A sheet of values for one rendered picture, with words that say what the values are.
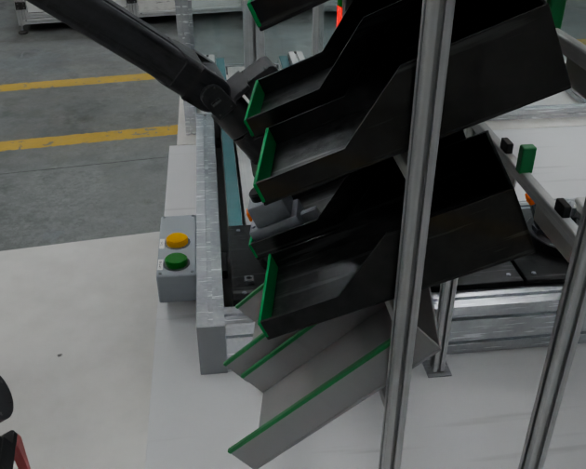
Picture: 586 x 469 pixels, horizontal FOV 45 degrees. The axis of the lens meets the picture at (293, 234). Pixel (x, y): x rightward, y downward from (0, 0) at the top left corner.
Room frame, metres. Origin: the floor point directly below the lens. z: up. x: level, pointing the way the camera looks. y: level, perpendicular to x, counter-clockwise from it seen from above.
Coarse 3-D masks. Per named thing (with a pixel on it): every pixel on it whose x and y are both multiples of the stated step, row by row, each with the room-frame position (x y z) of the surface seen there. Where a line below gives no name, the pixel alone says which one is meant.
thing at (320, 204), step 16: (448, 144) 0.70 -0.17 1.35; (384, 160) 0.70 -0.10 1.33; (352, 176) 0.71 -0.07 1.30; (368, 176) 0.71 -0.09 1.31; (304, 192) 0.84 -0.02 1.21; (320, 192) 0.82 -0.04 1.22; (336, 192) 0.71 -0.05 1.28; (352, 192) 0.71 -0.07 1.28; (304, 208) 0.79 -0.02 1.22; (320, 208) 0.77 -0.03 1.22; (336, 208) 0.71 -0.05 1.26; (352, 208) 0.71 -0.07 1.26; (304, 224) 0.71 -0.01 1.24; (320, 224) 0.71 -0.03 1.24; (336, 224) 0.71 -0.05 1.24; (272, 240) 0.71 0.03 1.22; (288, 240) 0.71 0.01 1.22; (304, 240) 0.71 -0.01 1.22; (256, 256) 0.71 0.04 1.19
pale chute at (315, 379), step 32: (352, 320) 0.68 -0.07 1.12; (384, 320) 0.65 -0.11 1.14; (288, 352) 0.69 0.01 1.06; (320, 352) 0.68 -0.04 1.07; (352, 352) 0.64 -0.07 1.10; (384, 352) 0.55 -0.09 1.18; (416, 352) 0.55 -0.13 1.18; (256, 384) 0.69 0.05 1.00; (288, 384) 0.67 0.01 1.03; (320, 384) 0.62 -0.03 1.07; (352, 384) 0.55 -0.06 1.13; (384, 384) 0.55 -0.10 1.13; (288, 416) 0.56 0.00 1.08; (320, 416) 0.56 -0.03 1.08; (256, 448) 0.56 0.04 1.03; (288, 448) 0.56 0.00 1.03
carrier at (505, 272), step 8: (504, 264) 1.02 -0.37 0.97; (512, 264) 1.02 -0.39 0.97; (480, 272) 1.00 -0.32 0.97; (488, 272) 1.00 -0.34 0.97; (496, 272) 1.00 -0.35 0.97; (504, 272) 1.00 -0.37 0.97; (512, 272) 1.00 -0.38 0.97; (464, 280) 0.97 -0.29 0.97; (472, 280) 0.97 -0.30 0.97; (480, 280) 0.97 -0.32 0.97; (488, 280) 0.97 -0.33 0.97; (496, 280) 0.97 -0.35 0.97; (504, 280) 0.97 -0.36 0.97; (512, 280) 0.97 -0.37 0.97; (520, 280) 0.98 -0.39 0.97; (432, 288) 0.96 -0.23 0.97; (464, 288) 0.96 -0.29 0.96; (472, 288) 0.96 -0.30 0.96
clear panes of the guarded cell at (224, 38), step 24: (192, 0) 2.35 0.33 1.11; (216, 0) 2.36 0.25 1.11; (240, 0) 2.37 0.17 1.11; (576, 0) 2.26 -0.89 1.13; (216, 24) 2.36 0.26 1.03; (240, 24) 2.37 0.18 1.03; (288, 24) 2.38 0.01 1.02; (312, 24) 2.39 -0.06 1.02; (576, 24) 2.23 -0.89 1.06; (216, 48) 2.36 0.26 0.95; (240, 48) 2.37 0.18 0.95; (264, 48) 2.37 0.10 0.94; (288, 48) 2.38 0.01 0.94; (312, 48) 2.39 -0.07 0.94
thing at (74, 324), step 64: (0, 256) 1.22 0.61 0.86; (64, 256) 1.22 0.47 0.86; (128, 256) 1.22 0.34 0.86; (0, 320) 1.00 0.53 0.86; (64, 320) 1.00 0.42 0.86; (128, 320) 1.00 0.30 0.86; (64, 384) 0.84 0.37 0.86; (128, 384) 0.84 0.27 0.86; (64, 448) 0.71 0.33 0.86; (128, 448) 0.71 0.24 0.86
